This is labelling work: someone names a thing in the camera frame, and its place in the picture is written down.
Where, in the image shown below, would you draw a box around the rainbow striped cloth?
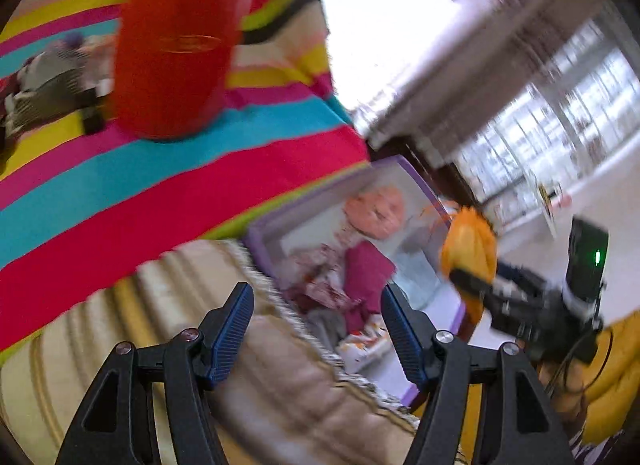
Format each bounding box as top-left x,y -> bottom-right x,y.
0,0 -> 373,361

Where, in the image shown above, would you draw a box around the orange pouch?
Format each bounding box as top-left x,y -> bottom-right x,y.
440,206 -> 498,331

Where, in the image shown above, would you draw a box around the purple rimmed box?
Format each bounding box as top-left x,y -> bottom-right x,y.
245,155 -> 481,408

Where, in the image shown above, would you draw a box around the white framed glass doors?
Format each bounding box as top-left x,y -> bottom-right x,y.
450,20 -> 640,226

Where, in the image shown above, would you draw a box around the yellow cloth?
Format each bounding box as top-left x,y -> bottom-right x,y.
537,320 -> 640,446

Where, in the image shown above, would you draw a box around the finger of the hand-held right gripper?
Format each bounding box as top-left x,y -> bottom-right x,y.
447,267 -> 502,297
495,259 -> 537,287

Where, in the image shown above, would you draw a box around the maroon pouch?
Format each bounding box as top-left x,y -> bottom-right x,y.
342,240 -> 396,333

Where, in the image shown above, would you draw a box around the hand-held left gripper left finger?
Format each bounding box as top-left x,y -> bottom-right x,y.
55,281 -> 256,465

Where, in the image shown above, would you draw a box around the black cable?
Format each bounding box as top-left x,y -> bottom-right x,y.
545,330 -> 617,396

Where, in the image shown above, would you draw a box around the red lidded jar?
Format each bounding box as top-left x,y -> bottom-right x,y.
112,0 -> 253,141

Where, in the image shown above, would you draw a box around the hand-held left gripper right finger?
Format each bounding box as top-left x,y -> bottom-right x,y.
381,284 -> 576,465

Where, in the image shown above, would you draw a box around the red patterned pouch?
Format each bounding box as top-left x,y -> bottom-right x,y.
285,245 -> 366,316

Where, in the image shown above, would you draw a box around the beige striped fuzzy towel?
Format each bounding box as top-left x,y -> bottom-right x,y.
0,240 -> 421,465

